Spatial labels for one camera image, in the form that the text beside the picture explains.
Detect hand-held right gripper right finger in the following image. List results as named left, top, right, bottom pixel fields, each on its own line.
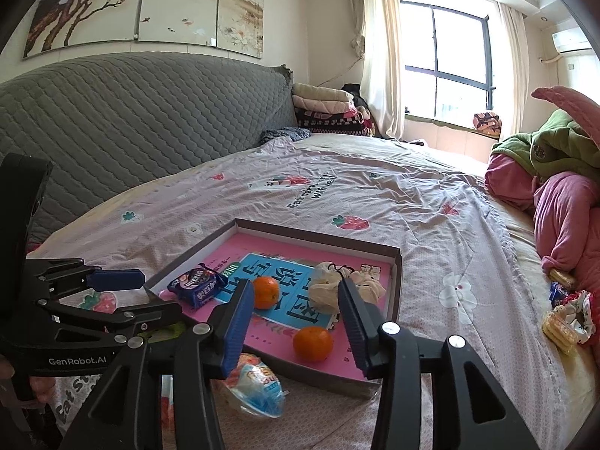
left=337, top=277, right=528, bottom=450

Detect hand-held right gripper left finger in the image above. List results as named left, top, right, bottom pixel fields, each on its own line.
left=70, top=279, right=256, bottom=450

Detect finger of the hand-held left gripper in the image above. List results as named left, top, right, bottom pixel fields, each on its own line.
left=25, top=258, right=146, bottom=298
left=35, top=300, right=183, bottom=343

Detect green fluffy scrunchie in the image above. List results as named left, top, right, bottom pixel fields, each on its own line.
left=136, top=321, right=186, bottom=343

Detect orange tangerine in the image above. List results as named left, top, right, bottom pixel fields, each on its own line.
left=293, top=327, right=335, bottom=363
left=252, top=276, right=281, bottom=310

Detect toy egg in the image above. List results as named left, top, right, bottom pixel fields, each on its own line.
left=222, top=354, right=287, bottom=419

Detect grey cardboard box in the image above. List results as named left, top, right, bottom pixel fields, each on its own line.
left=144, top=218, right=404, bottom=399

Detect blue cookie packet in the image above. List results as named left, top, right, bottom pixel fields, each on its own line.
left=167, top=265, right=226, bottom=310

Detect person's left hand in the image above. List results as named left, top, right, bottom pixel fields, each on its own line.
left=0, top=354, right=56, bottom=406

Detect grey quilted headboard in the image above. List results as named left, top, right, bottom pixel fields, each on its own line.
left=0, top=51, right=296, bottom=245

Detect small blue candy packet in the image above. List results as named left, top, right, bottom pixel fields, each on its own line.
left=549, top=282, right=570, bottom=308

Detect yellow wafer packet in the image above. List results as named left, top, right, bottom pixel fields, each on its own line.
left=548, top=267, right=577, bottom=289

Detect snack packets near quilt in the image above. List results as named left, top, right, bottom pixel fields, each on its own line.
left=558, top=291, right=596, bottom=343

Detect stack of folded blankets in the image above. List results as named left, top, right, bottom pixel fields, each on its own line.
left=291, top=83, right=376, bottom=136

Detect dark bag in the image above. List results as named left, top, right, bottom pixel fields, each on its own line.
left=341, top=83, right=376, bottom=118

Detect pink quilt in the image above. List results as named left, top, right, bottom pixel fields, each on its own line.
left=484, top=85, right=600, bottom=352

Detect patterned cushion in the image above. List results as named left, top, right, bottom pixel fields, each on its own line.
left=473, top=111, right=502, bottom=138

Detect green garment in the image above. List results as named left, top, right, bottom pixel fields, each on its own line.
left=491, top=109, right=600, bottom=179

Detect cream curtain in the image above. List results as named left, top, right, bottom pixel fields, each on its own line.
left=361, top=0, right=406, bottom=140
left=497, top=2, right=530, bottom=137

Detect dark framed window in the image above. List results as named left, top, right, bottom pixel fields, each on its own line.
left=400, top=1, right=498, bottom=125

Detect white air conditioner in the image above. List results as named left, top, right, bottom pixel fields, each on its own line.
left=550, top=25, right=594, bottom=54

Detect flower tree wall painting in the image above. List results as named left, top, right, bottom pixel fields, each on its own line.
left=22, top=0, right=266, bottom=59

